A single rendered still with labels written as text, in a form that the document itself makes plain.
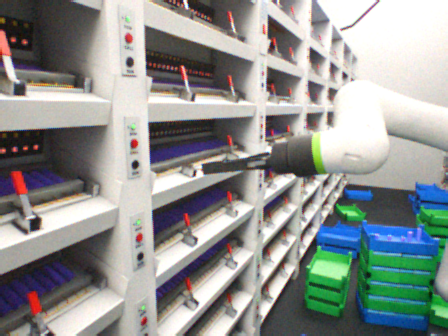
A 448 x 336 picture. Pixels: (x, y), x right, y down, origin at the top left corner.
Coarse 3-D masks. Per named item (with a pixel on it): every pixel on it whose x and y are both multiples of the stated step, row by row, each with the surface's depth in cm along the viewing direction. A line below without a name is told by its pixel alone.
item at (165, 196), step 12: (204, 132) 119; (240, 144) 121; (252, 144) 121; (216, 156) 108; (240, 156) 116; (180, 168) 88; (156, 180) 76; (168, 180) 78; (180, 180) 80; (192, 180) 83; (204, 180) 89; (216, 180) 97; (156, 192) 70; (168, 192) 74; (180, 192) 80; (192, 192) 86; (156, 204) 72
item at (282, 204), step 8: (272, 200) 181; (280, 200) 184; (288, 200) 189; (296, 200) 189; (264, 208) 168; (272, 208) 169; (280, 208) 178; (288, 208) 176; (296, 208) 186; (264, 216) 157; (272, 216) 164; (280, 216) 168; (288, 216) 171; (264, 224) 154; (272, 224) 152; (280, 224) 159; (264, 232) 147; (272, 232) 149; (264, 240) 140
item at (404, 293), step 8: (360, 272) 168; (360, 280) 167; (368, 280) 154; (368, 288) 155; (376, 288) 154; (384, 288) 153; (392, 288) 152; (400, 288) 151; (408, 288) 150; (432, 288) 148; (384, 296) 153; (392, 296) 153; (400, 296) 152; (408, 296) 151; (416, 296) 150; (424, 296) 149
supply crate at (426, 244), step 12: (372, 228) 168; (384, 228) 167; (396, 228) 165; (408, 228) 164; (420, 228) 161; (372, 240) 150; (384, 240) 149; (396, 240) 161; (420, 240) 160; (432, 240) 150; (408, 252) 147; (420, 252) 146; (432, 252) 145
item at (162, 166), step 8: (200, 152) 99; (208, 152) 101; (216, 152) 107; (224, 152) 113; (168, 160) 84; (176, 160) 86; (184, 160) 89; (192, 160) 94; (200, 160) 96; (152, 168) 77; (160, 168) 80; (168, 168) 83
